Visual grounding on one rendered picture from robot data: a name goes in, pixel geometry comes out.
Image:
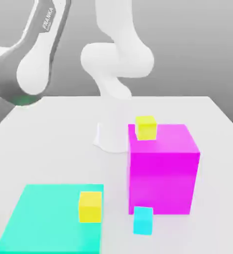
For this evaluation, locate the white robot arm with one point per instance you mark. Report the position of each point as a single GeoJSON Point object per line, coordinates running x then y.
{"type": "Point", "coordinates": [116, 59]}

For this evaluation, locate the small lime yellow cube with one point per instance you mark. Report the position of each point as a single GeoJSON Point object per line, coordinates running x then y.
{"type": "Point", "coordinates": [146, 129]}

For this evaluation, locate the small cyan cube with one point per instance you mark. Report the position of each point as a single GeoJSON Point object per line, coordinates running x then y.
{"type": "Point", "coordinates": [142, 221]}

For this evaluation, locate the large magenta box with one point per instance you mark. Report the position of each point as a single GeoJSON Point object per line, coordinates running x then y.
{"type": "Point", "coordinates": [162, 174]}

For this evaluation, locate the large turquoise box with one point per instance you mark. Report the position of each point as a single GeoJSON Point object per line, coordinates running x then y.
{"type": "Point", "coordinates": [47, 222]}

